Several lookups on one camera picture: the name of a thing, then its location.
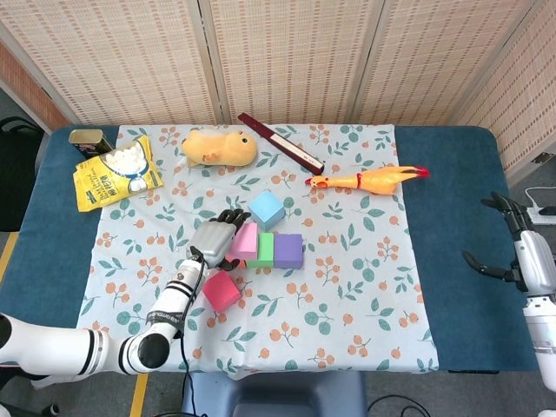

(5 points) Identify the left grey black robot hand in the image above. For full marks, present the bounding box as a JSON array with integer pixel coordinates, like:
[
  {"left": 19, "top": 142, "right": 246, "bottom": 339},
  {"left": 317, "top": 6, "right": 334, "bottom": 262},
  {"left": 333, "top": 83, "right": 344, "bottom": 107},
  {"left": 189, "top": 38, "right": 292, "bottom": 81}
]
[{"left": 187, "top": 208, "right": 252, "bottom": 271}]

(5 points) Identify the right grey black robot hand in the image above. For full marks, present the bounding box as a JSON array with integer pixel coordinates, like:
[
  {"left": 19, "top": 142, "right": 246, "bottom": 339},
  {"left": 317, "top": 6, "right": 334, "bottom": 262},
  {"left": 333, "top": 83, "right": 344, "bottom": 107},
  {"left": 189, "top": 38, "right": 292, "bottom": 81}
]
[{"left": 462, "top": 191, "right": 556, "bottom": 293}]

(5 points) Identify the light pink foam cube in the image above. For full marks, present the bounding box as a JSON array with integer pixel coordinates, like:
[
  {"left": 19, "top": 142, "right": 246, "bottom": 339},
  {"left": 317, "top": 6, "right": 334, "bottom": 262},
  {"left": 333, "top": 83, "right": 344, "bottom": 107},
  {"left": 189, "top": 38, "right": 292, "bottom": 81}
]
[{"left": 226, "top": 222, "right": 260, "bottom": 261}]

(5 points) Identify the green foam cube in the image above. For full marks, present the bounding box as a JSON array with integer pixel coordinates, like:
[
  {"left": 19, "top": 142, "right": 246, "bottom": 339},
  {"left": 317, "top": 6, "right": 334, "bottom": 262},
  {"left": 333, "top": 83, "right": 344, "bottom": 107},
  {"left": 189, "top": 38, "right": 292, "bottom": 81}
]
[{"left": 246, "top": 232, "right": 275, "bottom": 269}]

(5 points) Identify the light blue foam cube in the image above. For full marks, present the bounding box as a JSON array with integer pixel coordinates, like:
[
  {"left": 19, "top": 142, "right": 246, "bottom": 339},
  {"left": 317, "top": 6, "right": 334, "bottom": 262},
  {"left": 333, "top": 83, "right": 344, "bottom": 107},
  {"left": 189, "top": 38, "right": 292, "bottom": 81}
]
[{"left": 247, "top": 191, "right": 287, "bottom": 233}]

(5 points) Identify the purple foam cube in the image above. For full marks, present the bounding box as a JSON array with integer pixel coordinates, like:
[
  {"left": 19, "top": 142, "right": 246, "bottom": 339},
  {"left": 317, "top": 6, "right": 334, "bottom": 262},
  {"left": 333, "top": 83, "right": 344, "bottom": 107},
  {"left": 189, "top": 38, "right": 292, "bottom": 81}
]
[{"left": 273, "top": 233, "right": 304, "bottom": 269}]

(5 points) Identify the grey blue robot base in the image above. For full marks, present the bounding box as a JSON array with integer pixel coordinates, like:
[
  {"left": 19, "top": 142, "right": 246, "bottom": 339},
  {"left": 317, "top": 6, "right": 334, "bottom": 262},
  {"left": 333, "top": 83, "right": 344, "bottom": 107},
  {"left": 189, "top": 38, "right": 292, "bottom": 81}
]
[{"left": 180, "top": 371, "right": 368, "bottom": 417}]

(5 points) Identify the white power strip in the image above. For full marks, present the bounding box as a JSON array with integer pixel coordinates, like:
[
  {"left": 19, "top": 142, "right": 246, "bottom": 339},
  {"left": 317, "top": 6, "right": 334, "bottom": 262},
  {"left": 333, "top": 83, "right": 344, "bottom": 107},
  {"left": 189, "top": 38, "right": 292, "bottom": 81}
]
[{"left": 527, "top": 203, "right": 556, "bottom": 225}]

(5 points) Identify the magenta foam cube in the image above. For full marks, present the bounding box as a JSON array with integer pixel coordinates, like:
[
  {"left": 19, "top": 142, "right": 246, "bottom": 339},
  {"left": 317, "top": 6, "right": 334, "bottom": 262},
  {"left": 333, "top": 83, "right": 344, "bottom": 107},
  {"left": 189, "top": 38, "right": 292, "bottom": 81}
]
[{"left": 202, "top": 270, "right": 242, "bottom": 313}]

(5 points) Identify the blue felt table cover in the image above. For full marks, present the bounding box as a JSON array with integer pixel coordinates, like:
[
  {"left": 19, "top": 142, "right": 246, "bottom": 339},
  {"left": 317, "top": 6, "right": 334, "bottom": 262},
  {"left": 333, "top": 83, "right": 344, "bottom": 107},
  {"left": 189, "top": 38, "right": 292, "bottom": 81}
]
[{"left": 0, "top": 124, "right": 539, "bottom": 375}]

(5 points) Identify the yellow plush animal toy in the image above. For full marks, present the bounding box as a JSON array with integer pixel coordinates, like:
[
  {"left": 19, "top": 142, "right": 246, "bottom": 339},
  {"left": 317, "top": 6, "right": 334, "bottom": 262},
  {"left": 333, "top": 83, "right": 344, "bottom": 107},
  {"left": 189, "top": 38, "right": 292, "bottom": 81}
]
[{"left": 181, "top": 128, "right": 258, "bottom": 169}]

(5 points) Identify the yellow marshmallow snack bag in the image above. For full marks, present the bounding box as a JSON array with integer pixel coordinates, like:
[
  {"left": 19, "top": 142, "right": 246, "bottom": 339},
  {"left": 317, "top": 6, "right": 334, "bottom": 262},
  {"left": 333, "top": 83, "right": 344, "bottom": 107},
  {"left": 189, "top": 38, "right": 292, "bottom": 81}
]
[{"left": 72, "top": 134, "right": 165, "bottom": 214}]

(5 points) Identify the dark red folded fan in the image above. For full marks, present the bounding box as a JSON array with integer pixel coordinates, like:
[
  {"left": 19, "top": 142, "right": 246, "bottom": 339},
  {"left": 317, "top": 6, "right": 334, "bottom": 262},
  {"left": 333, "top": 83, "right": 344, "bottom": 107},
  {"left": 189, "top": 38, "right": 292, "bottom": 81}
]
[{"left": 237, "top": 112, "right": 326, "bottom": 175}]

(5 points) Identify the floral print tablecloth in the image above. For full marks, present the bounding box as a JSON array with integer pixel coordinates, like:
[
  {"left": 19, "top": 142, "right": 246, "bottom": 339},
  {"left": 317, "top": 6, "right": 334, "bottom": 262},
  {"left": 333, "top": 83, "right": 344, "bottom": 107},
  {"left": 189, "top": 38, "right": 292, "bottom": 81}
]
[{"left": 68, "top": 123, "right": 440, "bottom": 374}]

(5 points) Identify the olive metal tin can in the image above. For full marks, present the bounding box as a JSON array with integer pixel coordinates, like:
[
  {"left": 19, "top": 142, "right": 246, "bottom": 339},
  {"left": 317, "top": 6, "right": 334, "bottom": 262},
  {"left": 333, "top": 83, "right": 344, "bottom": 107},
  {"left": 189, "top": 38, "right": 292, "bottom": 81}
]
[{"left": 68, "top": 129, "right": 117, "bottom": 158}]

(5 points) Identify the yellow rubber chicken toy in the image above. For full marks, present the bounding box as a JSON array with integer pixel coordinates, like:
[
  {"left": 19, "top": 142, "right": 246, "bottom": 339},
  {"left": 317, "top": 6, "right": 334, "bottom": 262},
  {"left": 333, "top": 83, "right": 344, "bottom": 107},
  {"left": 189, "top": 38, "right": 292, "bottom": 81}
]
[{"left": 304, "top": 165, "right": 430, "bottom": 196}]

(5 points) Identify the beige woven folding screen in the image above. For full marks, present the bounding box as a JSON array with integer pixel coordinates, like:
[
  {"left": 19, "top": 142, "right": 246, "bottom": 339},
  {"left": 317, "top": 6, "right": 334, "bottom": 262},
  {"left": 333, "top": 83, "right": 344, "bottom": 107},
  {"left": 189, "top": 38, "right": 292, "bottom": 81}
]
[{"left": 0, "top": 0, "right": 556, "bottom": 183}]

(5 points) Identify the black chair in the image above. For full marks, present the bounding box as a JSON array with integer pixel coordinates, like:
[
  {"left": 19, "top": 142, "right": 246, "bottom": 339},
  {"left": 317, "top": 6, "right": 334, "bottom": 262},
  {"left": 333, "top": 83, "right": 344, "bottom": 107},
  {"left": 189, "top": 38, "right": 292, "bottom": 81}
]
[{"left": 0, "top": 116, "right": 44, "bottom": 234}]

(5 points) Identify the white charger cable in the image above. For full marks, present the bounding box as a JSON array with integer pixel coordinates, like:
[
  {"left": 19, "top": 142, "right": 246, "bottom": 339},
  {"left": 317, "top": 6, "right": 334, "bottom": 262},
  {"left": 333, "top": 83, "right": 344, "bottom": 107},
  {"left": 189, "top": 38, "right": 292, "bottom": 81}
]
[{"left": 524, "top": 186, "right": 556, "bottom": 208}]

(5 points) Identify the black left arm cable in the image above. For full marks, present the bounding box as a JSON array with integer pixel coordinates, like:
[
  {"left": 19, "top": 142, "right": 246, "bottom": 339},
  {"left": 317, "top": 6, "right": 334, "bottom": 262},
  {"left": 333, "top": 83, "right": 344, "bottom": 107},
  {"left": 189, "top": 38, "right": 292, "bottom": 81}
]
[{"left": 178, "top": 247, "right": 205, "bottom": 417}]

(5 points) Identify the black floor cable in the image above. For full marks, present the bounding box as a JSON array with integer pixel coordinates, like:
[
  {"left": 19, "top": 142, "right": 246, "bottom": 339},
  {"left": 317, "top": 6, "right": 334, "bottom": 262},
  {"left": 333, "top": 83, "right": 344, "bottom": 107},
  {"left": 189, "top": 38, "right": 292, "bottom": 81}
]
[{"left": 368, "top": 394, "right": 440, "bottom": 417}]

